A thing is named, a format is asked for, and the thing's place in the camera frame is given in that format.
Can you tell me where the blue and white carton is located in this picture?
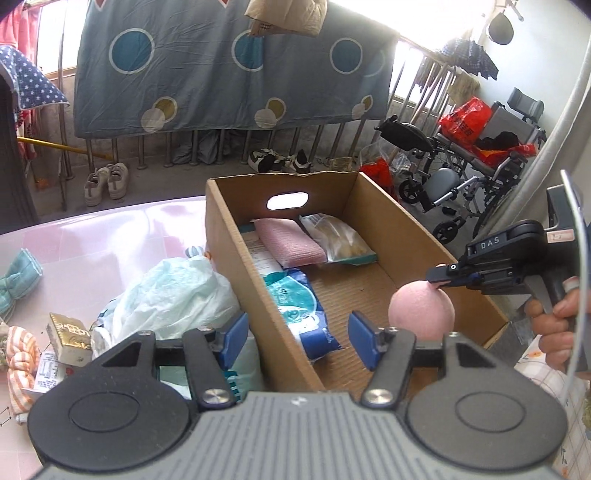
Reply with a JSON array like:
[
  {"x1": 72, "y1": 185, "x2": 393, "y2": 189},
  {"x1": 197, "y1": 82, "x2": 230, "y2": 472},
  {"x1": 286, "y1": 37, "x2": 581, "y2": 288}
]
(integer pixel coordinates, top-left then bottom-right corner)
[{"x1": 239, "y1": 224, "x2": 283, "y2": 278}]

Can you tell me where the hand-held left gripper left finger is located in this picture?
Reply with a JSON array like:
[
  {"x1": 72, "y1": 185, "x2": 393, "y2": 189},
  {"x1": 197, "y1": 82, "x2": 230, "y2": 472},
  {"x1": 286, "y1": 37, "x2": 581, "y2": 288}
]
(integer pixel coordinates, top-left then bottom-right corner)
[{"x1": 99, "y1": 312, "x2": 250, "y2": 411}]

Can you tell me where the orange striped hair bow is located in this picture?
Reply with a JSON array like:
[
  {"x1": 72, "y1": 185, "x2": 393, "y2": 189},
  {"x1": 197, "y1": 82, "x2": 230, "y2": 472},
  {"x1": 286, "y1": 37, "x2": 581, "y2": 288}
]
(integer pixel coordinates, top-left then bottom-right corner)
[{"x1": 7, "y1": 324, "x2": 42, "y2": 416}]

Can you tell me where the light teal hair bow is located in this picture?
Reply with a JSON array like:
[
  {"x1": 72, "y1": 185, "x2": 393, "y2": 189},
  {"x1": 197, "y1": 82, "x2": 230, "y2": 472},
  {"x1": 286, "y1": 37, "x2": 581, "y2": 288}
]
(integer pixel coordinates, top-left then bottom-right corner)
[{"x1": 0, "y1": 248, "x2": 43, "y2": 319}]

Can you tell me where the white printed packet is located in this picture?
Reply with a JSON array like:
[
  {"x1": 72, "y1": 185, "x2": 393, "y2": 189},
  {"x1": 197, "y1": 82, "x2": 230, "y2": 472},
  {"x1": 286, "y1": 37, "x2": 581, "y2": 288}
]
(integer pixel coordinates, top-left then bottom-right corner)
[{"x1": 21, "y1": 351, "x2": 66, "y2": 403}]

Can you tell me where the black and white sneaker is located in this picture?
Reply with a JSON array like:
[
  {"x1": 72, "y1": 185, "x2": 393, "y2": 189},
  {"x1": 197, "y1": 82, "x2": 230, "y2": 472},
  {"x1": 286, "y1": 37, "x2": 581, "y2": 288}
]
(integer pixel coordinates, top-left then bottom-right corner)
[
  {"x1": 284, "y1": 148, "x2": 315, "y2": 175},
  {"x1": 248, "y1": 148, "x2": 284, "y2": 174}
]

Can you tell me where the black garment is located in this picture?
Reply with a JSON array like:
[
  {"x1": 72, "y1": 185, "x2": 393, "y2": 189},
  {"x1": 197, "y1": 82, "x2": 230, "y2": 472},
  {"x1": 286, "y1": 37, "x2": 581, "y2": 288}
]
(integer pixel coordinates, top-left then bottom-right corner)
[{"x1": 475, "y1": 131, "x2": 520, "y2": 151}]

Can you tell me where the dark checked garment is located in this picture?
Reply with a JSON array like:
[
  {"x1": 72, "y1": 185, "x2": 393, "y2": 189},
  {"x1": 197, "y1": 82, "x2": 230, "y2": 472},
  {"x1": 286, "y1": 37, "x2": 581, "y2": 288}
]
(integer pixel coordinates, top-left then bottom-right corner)
[{"x1": 436, "y1": 37, "x2": 500, "y2": 82}]

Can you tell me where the pink textured sponge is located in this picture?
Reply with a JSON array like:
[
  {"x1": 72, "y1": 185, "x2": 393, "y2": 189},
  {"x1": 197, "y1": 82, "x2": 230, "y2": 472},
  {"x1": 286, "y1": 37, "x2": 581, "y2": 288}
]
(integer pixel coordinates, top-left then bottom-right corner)
[{"x1": 252, "y1": 218, "x2": 328, "y2": 268}]

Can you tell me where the white cable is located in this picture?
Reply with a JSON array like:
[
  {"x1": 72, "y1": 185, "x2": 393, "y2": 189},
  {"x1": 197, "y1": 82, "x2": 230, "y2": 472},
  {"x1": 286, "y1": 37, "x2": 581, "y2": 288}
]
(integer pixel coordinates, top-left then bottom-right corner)
[{"x1": 560, "y1": 170, "x2": 591, "y2": 407}]

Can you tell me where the pale green plastic bag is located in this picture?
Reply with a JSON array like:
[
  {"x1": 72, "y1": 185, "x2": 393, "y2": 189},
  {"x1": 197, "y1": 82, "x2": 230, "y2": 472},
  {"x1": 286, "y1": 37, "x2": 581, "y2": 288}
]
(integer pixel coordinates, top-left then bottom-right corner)
[{"x1": 90, "y1": 255, "x2": 242, "y2": 352}]

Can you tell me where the blue star-printed cloth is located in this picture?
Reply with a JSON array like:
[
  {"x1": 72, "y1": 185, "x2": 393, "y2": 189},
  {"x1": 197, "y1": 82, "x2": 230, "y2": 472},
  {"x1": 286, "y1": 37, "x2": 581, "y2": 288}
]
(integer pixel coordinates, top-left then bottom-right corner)
[{"x1": 0, "y1": 45, "x2": 70, "y2": 112}]

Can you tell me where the floral printed cloth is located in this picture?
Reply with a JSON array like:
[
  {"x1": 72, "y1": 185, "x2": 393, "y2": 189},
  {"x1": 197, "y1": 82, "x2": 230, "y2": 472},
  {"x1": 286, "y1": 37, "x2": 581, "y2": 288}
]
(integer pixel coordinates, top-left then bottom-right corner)
[{"x1": 513, "y1": 335, "x2": 591, "y2": 480}]

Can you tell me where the beige padded jacket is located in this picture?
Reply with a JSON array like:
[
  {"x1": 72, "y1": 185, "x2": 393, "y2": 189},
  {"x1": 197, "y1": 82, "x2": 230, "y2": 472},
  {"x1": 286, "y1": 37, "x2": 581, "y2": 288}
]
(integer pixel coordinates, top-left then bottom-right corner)
[{"x1": 245, "y1": 0, "x2": 328, "y2": 37}]

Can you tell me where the gold foil box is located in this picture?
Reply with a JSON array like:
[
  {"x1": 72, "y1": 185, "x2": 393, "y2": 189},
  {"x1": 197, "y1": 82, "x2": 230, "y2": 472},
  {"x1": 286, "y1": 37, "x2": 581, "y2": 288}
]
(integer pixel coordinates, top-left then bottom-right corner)
[{"x1": 46, "y1": 313, "x2": 95, "y2": 367}]

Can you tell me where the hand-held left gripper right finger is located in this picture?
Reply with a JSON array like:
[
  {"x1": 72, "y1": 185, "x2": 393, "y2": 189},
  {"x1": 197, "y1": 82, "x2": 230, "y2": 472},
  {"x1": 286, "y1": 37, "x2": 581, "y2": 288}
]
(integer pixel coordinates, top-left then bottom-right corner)
[{"x1": 348, "y1": 310, "x2": 505, "y2": 409}]

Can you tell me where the pink foam ball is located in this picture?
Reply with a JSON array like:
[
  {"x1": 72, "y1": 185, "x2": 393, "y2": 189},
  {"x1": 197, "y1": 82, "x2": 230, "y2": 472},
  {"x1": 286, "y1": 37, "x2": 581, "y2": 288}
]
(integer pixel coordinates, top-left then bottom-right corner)
[{"x1": 389, "y1": 263, "x2": 455, "y2": 342}]

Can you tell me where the clear plastic bag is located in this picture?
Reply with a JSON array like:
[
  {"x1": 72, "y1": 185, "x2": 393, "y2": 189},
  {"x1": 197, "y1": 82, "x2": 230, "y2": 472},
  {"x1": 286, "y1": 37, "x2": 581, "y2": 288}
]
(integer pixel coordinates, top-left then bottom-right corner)
[{"x1": 360, "y1": 138, "x2": 411, "y2": 174}]

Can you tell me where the clear packet with beige contents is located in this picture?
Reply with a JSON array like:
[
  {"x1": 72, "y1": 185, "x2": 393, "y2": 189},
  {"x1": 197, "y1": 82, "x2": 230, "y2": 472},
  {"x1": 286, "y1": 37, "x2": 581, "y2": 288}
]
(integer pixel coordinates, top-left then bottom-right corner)
[{"x1": 299, "y1": 213, "x2": 378, "y2": 266}]

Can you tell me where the black wheelchair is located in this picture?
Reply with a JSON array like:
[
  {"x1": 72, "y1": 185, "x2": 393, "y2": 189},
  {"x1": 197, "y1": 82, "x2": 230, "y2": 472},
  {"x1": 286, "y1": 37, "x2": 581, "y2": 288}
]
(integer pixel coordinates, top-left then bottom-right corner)
[{"x1": 374, "y1": 88, "x2": 550, "y2": 245}]

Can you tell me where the yellow pole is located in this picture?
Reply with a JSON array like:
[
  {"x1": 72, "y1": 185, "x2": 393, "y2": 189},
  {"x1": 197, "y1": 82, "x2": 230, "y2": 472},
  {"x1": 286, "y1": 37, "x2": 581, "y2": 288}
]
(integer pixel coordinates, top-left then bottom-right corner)
[{"x1": 17, "y1": 135, "x2": 114, "y2": 162}]

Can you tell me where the dark furniture panel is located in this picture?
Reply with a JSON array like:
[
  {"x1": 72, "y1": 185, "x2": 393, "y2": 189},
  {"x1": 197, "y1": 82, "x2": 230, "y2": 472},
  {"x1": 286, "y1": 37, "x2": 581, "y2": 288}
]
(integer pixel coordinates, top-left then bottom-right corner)
[{"x1": 0, "y1": 74, "x2": 40, "y2": 234}]

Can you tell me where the grey blanket with circles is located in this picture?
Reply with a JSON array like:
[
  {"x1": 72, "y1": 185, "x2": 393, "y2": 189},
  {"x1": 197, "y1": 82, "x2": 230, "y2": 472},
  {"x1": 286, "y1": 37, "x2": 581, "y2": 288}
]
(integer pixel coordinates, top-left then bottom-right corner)
[{"x1": 74, "y1": 0, "x2": 400, "y2": 139}]

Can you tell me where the person's right hand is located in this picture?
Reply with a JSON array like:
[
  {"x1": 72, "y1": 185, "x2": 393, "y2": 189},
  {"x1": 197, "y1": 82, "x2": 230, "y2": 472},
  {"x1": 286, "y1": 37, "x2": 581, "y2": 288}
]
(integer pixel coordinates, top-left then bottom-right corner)
[{"x1": 526, "y1": 276, "x2": 591, "y2": 380}]

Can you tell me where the red plastic bag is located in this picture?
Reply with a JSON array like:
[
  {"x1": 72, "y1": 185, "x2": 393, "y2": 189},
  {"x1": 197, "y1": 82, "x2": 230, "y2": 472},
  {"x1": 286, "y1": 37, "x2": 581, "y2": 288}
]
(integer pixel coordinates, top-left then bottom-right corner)
[
  {"x1": 475, "y1": 143, "x2": 539, "y2": 169},
  {"x1": 359, "y1": 159, "x2": 395, "y2": 197},
  {"x1": 438, "y1": 97, "x2": 493, "y2": 147}
]

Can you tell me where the brown cardboard box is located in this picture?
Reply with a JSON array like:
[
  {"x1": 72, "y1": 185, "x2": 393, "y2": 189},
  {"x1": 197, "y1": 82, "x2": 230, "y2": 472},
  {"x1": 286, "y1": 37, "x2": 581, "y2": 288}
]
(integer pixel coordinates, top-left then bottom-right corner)
[{"x1": 205, "y1": 171, "x2": 511, "y2": 402}]

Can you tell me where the blue wet wipes pack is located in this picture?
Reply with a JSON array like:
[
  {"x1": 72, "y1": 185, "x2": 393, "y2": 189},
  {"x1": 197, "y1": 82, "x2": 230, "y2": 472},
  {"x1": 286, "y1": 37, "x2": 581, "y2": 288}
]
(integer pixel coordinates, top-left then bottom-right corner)
[{"x1": 263, "y1": 268, "x2": 345, "y2": 361}]

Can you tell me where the black round hanging item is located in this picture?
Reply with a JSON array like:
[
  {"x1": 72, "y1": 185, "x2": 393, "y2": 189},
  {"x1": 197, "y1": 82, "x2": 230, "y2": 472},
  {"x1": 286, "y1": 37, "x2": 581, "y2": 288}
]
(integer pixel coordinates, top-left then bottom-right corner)
[{"x1": 488, "y1": 11, "x2": 516, "y2": 46}]

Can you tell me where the metal railing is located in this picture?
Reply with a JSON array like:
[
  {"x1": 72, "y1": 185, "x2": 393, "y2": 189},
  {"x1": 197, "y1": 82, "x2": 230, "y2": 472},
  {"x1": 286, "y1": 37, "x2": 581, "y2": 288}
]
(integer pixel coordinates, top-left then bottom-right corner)
[{"x1": 28, "y1": 37, "x2": 462, "y2": 185}]

